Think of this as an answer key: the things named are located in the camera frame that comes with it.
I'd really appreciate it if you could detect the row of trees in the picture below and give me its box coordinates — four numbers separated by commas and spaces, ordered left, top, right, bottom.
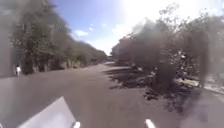
110, 3, 224, 88
0, 0, 108, 77

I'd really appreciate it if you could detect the person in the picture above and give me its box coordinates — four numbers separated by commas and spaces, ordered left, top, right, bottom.
15, 64, 22, 77

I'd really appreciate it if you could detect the grey asphalt road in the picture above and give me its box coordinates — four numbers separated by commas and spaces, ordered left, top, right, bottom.
0, 61, 224, 128

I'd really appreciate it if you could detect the robot's own part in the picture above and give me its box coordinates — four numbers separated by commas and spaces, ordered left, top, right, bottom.
73, 121, 82, 128
145, 118, 157, 128

